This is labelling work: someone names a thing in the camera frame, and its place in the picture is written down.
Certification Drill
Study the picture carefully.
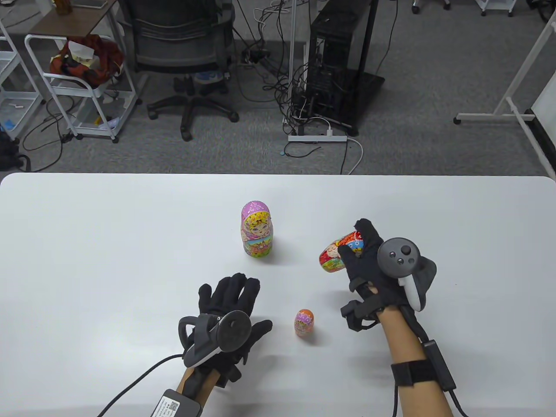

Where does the person's right hand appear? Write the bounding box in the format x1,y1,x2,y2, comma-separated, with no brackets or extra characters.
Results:
338,218,428,333

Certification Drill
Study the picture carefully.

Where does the black right sensor cable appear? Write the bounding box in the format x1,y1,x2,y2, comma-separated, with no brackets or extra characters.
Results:
392,306,470,417

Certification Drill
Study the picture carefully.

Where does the white power cable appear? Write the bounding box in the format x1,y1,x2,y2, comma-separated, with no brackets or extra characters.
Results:
304,116,364,175

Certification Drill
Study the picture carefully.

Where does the black right wrist sensor box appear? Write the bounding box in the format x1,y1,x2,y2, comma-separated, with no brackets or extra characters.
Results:
421,340,457,391

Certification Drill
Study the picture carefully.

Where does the black wrist sensor box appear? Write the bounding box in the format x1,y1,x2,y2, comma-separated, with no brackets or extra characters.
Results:
151,389,202,417
421,340,457,391

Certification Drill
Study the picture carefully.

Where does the black wrist strap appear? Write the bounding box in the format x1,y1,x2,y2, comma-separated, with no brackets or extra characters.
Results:
391,360,428,387

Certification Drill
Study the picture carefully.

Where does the black bag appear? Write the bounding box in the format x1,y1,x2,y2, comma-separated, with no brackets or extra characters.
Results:
0,130,32,172

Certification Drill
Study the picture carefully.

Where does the person's left hand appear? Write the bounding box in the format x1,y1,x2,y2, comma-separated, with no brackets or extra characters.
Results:
182,273,273,387

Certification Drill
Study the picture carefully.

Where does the white shelf cart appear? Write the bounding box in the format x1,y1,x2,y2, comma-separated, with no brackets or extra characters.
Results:
0,20,46,142

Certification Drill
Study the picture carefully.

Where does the black left wrist sensor box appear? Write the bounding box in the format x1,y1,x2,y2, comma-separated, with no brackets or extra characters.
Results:
151,389,202,417

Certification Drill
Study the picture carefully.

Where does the wooden side table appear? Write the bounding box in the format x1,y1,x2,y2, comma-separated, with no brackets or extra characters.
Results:
27,0,120,37

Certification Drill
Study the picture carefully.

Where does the person's right forearm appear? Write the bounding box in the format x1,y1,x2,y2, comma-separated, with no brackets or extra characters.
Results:
378,306,452,417

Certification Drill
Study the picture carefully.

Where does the white board panel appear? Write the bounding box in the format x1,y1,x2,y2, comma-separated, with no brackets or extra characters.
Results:
532,78,556,174

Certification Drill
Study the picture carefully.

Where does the white wire cart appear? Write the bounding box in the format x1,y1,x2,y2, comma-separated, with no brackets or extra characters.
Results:
24,34,143,144

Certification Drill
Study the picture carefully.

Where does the black office chair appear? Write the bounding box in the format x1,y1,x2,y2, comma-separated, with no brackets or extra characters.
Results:
118,0,240,142

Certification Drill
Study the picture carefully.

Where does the person's left forearm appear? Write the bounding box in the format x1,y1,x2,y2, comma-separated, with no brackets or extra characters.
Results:
174,367,218,400

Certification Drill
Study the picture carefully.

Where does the black sensor cable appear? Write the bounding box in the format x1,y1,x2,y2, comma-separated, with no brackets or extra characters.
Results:
392,306,470,417
96,354,185,417

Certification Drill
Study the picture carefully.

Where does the white cart base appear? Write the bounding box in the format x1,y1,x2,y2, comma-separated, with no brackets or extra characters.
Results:
474,0,517,17

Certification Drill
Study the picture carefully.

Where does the white stand frame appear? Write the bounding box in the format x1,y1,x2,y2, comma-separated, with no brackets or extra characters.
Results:
453,17,556,181

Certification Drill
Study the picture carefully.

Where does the black chair base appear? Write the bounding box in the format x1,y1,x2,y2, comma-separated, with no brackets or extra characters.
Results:
412,0,452,14

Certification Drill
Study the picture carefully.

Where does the large pink Russian doll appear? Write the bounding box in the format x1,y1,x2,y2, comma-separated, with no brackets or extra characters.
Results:
241,201,275,258

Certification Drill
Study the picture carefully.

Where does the orange Russian doll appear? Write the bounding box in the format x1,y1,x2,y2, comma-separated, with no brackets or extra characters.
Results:
294,309,314,338

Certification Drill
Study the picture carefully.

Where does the white pole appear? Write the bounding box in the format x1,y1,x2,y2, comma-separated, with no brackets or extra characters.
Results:
285,0,298,136

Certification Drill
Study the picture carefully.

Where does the black left sensor cable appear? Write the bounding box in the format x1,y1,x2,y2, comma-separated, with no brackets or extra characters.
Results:
96,354,185,417

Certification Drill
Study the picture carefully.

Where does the grey left hand controller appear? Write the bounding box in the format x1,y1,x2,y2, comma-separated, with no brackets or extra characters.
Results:
178,311,252,369

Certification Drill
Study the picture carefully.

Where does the white crumpled paper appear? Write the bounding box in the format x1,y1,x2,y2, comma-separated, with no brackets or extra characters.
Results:
67,40,96,61

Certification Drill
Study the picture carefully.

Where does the red Russian doll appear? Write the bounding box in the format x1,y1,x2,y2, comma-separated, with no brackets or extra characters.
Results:
318,232,363,274

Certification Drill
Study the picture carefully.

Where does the tangle of black cables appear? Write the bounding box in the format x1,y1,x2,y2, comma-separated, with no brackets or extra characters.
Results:
232,0,331,135

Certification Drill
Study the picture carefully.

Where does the black computer tower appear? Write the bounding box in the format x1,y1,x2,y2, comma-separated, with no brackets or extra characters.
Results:
290,0,386,138
305,0,370,103

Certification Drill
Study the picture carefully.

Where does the red cloth bundle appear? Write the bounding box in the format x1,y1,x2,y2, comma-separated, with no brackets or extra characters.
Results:
49,34,126,86

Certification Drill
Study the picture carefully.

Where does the grey right hand controller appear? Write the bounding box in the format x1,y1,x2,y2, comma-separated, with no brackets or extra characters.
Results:
377,237,437,312

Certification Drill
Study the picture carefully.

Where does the grey hand controller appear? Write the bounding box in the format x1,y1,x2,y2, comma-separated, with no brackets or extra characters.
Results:
377,237,437,312
178,311,252,369

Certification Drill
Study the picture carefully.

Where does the white power strip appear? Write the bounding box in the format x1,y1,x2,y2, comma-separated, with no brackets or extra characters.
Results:
288,135,348,144

